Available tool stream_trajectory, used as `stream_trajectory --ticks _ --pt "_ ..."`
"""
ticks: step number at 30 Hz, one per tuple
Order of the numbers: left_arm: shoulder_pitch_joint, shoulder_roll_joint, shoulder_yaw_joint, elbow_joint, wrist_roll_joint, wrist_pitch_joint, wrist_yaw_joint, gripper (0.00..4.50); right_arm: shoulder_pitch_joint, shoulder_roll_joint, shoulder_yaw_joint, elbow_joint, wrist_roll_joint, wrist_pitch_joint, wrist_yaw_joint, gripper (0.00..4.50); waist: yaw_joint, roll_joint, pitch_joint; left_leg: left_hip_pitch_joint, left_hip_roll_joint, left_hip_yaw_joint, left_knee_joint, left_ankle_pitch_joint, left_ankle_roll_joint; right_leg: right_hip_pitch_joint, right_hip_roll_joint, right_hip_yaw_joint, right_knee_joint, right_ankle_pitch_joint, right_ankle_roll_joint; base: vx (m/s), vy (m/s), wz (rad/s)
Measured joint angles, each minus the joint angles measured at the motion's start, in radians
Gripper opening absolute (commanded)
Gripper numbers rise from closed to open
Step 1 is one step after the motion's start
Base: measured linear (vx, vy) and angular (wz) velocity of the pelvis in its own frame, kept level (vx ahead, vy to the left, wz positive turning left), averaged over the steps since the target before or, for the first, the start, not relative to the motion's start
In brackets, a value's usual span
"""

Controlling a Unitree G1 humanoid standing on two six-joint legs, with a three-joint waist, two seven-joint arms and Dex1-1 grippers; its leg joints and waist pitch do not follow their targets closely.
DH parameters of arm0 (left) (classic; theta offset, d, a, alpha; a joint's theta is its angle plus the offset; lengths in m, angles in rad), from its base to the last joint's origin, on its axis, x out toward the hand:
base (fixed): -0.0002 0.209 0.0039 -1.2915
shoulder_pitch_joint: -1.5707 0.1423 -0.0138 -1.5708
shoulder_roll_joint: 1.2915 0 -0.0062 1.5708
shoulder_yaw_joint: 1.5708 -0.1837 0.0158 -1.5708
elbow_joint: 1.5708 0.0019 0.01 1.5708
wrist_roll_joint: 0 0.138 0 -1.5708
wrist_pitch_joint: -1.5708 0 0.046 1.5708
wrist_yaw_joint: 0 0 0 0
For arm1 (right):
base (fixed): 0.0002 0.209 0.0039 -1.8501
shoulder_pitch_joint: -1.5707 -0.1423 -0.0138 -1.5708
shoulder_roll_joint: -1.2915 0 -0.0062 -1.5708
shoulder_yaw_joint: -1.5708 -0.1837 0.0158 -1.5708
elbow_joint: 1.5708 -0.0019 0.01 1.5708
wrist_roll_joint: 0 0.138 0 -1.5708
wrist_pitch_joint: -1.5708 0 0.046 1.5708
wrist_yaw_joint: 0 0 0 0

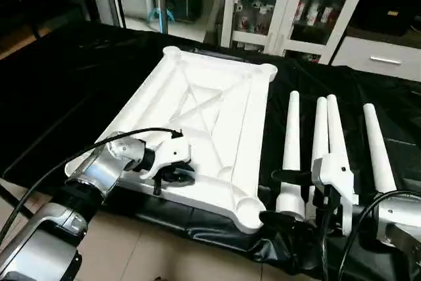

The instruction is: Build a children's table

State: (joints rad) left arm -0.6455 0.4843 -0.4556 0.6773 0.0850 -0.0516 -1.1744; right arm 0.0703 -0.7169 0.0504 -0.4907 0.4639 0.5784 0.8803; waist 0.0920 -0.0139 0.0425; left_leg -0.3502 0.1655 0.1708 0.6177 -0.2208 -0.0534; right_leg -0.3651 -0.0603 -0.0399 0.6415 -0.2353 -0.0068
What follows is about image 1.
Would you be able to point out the white plastic table leg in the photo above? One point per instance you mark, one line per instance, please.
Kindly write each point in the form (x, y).
(320, 129)
(335, 129)
(291, 136)
(378, 149)

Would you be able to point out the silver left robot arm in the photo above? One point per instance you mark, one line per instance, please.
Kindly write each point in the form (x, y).
(79, 189)

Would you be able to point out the white plastic table top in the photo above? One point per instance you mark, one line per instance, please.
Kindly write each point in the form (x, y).
(217, 116)

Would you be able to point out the black plastic mat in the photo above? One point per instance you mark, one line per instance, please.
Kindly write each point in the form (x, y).
(66, 83)

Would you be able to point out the white drawer unit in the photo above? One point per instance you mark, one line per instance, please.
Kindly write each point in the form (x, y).
(381, 57)

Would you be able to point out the light blue plastic object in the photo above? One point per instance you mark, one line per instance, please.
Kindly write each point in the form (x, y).
(161, 15)

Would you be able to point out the white glass-door cabinet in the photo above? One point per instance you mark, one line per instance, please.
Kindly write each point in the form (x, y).
(287, 11)

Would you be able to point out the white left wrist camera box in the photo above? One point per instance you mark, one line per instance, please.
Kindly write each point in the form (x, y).
(170, 153)

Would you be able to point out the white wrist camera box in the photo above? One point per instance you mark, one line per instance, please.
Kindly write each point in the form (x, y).
(335, 172)
(170, 153)

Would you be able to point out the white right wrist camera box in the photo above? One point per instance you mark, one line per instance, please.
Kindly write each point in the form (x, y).
(335, 172)

